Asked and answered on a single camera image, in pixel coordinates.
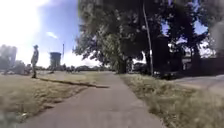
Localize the dense dark trees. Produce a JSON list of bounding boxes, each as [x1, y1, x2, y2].
[[72, 0, 224, 77]]

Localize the leaning thin pole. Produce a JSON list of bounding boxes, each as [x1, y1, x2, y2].
[[141, 0, 155, 77]]

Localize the grey concrete sidewalk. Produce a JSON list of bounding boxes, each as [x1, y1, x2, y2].
[[15, 71, 167, 128]]

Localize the thin distant pole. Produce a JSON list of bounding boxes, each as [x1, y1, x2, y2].
[[61, 42, 66, 65]]

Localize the dark tower building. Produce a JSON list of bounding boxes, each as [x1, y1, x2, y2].
[[49, 51, 62, 71]]

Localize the grass verge strip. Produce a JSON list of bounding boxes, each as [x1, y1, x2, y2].
[[118, 72, 224, 128]]

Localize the person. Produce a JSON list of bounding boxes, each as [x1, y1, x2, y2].
[[30, 44, 40, 80]]

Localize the wide grass field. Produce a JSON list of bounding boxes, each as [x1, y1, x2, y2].
[[0, 70, 111, 128]]

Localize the grey asphalt road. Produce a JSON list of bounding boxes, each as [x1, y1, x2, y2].
[[171, 73, 224, 93]]

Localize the distant grey building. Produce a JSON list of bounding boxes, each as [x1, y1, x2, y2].
[[0, 44, 18, 72]]

